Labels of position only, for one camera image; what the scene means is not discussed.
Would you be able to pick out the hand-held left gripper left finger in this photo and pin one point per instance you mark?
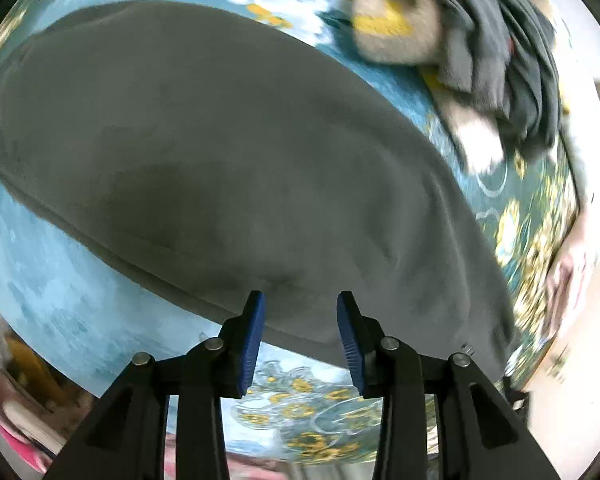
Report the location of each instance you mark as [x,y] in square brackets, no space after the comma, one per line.
[251,340]

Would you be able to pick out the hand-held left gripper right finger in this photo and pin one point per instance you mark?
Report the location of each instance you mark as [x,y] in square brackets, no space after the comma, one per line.
[349,342]

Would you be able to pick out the grey garment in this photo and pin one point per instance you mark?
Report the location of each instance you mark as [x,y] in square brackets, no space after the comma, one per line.
[220,160]

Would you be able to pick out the pile of crumpled clothes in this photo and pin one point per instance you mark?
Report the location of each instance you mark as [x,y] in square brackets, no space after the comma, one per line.
[500,45]

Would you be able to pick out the blue floral bed sheet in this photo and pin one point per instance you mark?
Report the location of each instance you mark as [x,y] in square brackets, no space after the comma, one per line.
[65,295]

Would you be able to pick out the beige and yellow garment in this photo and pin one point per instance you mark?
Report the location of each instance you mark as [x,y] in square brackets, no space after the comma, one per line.
[405,25]

